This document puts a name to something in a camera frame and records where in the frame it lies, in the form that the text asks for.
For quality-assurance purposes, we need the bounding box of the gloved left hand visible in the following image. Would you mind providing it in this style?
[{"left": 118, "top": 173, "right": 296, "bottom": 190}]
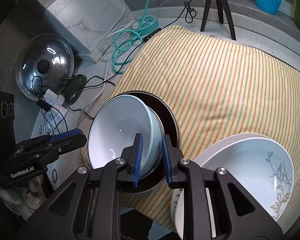
[{"left": 0, "top": 175, "right": 46, "bottom": 220}]

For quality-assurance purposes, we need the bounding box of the black thin cable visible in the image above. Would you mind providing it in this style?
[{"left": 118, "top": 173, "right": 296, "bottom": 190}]
[{"left": 31, "top": 0, "right": 198, "bottom": 136}]

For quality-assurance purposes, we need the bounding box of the white charger adapter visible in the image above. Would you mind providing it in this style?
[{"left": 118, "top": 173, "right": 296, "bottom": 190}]
[{"left": 43, "top": 89, "right": 65, "bottom": 109}]

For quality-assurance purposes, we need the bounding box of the white plate grey pattern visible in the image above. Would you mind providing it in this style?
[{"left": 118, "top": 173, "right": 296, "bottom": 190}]
[{"left": 173, "top": 133, "right": 295, "bottom": 240}]

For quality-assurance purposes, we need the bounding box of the striped yellow cloth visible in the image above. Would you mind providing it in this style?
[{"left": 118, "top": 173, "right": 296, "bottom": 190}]
[{"left": 80, "top": 24, "right": 300, "bottom": 233}]

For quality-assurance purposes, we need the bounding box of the steel pot lid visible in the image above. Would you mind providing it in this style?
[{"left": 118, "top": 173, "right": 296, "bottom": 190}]
[{"left": 15, "top": 33, "right": 74, "bottom": 101}]

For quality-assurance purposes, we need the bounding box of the white power cable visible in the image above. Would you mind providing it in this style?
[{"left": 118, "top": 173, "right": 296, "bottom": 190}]
[{"left": 83, "top": 0, "right": 141, "bottom": 116}]

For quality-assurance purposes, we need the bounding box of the teal cable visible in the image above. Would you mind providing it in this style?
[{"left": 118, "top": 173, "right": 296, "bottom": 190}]
[{"left": 111, "top": 0, "right": 163, "bottom": 74}]

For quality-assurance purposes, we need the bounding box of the light blue ceramic bowl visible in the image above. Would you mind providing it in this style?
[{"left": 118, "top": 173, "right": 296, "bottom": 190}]
[{"left": 88, "top": 95, "right": 164, "bottom": 176}]

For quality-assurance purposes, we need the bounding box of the blue silicone cup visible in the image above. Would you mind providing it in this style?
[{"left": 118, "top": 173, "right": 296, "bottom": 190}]
[{"left": 254, "top": 0, "right": 282, "bottom": 15}]

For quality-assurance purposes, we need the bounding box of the pink floral white plate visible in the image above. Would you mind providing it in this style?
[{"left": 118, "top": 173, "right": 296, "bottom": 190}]
[{"left": 170, "top": 189, "right": 183, "bottom": 220}]

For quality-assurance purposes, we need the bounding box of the dark green clip stand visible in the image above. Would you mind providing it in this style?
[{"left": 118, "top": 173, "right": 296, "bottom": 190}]
[{"left": 60, "top": 74, "right": 87, "bottom": 105}]

